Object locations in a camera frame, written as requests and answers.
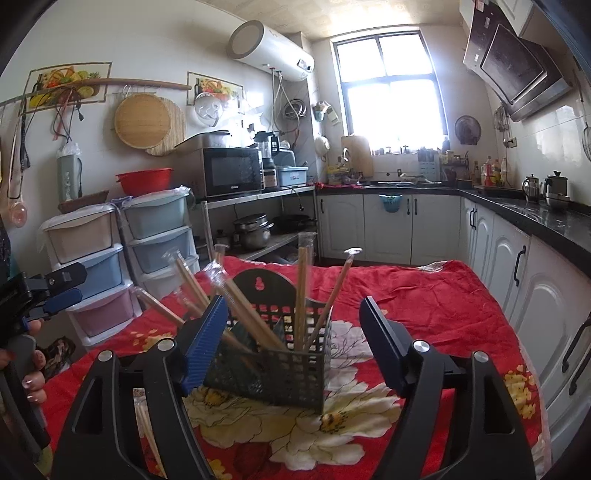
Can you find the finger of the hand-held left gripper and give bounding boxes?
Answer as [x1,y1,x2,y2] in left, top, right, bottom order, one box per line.
[25,287,84,324]
[28,262,88,296]

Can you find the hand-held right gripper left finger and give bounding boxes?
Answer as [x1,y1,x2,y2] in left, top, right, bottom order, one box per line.
[50,294,230,480]

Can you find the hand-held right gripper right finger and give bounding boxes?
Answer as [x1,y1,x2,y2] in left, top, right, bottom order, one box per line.
[359,296,536,480]

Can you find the dark green plastic utensil basket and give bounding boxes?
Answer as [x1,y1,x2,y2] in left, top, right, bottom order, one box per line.
[203,268,334,414]

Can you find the person's left hand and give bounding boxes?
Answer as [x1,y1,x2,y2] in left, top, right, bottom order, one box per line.
[0,318,48,407]

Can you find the cream blue pink drawer tower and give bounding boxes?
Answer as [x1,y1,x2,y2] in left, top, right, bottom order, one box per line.
[39,203,139,348]

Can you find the red floral blanket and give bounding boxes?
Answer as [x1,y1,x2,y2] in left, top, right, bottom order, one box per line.
[41,256,550,480]

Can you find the pink round hanging scrubber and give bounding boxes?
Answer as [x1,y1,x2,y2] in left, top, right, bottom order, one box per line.
[9,198,28,229]

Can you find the white back base cabinets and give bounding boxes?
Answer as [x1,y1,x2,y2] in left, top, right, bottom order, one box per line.
[316,191,462,266]

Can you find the pale green drawer tower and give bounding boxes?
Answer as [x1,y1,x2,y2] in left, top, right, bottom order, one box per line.
[113,187,197,301]

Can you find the steel cooking pot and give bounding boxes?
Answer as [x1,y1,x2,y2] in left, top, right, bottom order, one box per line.
[233,213,274,250]

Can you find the red plastic basin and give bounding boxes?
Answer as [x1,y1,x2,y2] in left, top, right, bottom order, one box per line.
[115,167,175,196]

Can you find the black wok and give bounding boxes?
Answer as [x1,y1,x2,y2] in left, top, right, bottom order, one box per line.
[272,213,317,234]

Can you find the metal kitchen rack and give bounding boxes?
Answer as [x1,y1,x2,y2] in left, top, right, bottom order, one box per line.
[201,185,319,266]

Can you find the black microwave oven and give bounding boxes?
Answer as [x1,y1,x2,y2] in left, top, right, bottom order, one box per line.
[182,147,265,200]

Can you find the round bamboo tray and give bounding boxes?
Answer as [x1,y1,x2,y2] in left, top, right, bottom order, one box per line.
[114,95,172,149]
[145,98,188,157]

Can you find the grey blue plastic bin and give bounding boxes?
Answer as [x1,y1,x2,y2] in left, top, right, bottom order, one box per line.
[276,165,309,189]

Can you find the white side base cabinets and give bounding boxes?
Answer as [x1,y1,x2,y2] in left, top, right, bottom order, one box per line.
[459,196,591,462]

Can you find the wooden cutting board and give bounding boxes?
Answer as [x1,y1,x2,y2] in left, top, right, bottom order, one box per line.
[341,134,375,178]

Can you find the row of condiment bottles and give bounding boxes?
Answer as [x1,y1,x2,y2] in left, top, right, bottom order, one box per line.
[471,154,509,188]

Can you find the black blender jug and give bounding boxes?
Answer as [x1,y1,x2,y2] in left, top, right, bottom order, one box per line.
[254,130,282,169]

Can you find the long wooden rolling pin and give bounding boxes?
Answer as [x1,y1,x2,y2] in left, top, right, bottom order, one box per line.
[0,78,192,109]

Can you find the black countertop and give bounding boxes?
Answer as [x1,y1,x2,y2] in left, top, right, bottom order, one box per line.
[318,178,591,254]

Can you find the small steel kettle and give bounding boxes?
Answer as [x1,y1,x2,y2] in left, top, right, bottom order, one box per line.
[522,174,542,203]

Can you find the glass pot lid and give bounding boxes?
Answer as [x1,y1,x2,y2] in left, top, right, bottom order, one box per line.
[194,92,225,127]

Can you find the large steel kettle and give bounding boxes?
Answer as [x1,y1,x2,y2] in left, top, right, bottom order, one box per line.
[542,171,573,210]

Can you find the kitchen window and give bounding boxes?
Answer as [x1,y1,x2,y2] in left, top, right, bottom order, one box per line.
[330,31,451,158]

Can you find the white cylindrical water heater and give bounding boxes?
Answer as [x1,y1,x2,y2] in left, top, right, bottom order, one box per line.
[226,19,315,83]

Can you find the black range hood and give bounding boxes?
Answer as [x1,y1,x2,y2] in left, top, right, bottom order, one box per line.
[462,0,573,123]

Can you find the pale green wall holder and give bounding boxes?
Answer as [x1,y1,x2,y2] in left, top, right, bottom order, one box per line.
[58,143,84,201]

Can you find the large fruit wall poster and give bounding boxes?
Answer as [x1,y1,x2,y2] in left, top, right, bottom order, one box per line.
[28,62,112,114]

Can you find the round dark wall strainer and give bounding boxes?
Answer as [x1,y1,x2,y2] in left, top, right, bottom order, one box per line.
[455,115,482,146]

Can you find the small fruit wall poster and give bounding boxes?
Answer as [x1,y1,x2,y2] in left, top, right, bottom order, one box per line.
[187,71,243,109]

